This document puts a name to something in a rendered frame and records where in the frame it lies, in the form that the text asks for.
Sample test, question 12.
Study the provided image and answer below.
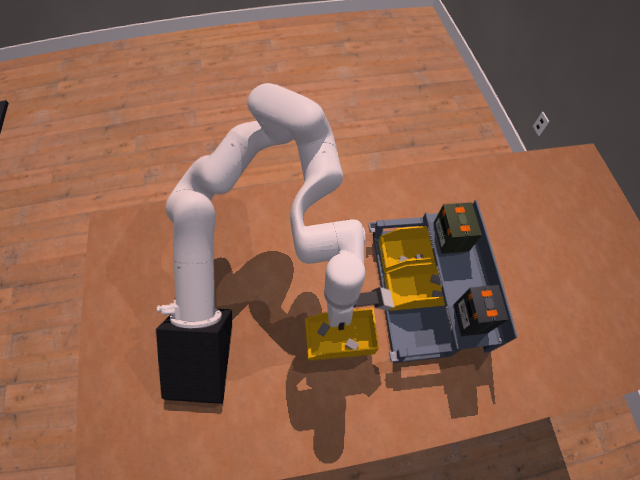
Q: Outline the black tool case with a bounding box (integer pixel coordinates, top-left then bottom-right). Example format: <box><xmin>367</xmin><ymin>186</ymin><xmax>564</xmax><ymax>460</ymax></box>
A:
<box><xmin>454</xmin><ymin>285</ymin><xmax>509</xmax><ymax>336</ymax></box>

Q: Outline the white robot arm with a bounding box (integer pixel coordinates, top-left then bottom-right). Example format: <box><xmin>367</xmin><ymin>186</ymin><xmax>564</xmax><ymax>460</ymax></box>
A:
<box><xmin>157</xmin><ymin>83</ymin><xmax>394</xmax><ymax>328</ymax></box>

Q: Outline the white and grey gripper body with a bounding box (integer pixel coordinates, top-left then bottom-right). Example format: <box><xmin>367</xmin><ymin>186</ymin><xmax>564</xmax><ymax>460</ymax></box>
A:
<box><xmin>327</xmin><ymin>302</ymin><xmax>357</xmax><ymax>327</ymax></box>

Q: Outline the grey metal shelf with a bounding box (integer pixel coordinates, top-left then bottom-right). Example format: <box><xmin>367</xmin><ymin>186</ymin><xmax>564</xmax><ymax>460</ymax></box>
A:
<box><xmin>368</xmin><ymin>200</ymin><xmax>518</xmax><ymax>363</ymax></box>

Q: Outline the dark olive case with orange latches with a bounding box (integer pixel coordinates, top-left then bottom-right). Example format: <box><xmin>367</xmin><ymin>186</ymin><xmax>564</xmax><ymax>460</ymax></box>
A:
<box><xmin>434</xmin><ymin>202</ymin><xmax>482</xmax><ymax>254</ymax></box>

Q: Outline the yellow bin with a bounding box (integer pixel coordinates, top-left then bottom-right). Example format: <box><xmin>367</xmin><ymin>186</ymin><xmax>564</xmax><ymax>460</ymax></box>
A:
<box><xmin>305</xmin><ymin>308</ymin><xmax>379</xmax><ymax>361</ymax></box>
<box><xmin>378</xmin><ymin>226</ymin><xmax>435</xmax><ymax>273</ymax></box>
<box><xmin>384</xmin><ymin>262</ymin><xmax>445</xmax><ymax>311</ymax></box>

